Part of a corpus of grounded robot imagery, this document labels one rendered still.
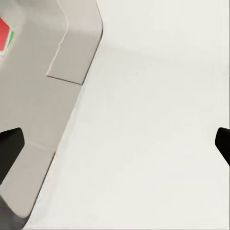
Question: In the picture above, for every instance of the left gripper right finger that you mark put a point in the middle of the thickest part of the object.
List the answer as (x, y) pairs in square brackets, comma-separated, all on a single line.
[(222, 141)]

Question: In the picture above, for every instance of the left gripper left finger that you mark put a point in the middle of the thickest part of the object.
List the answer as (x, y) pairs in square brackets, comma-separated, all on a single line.
[(11, 144)]

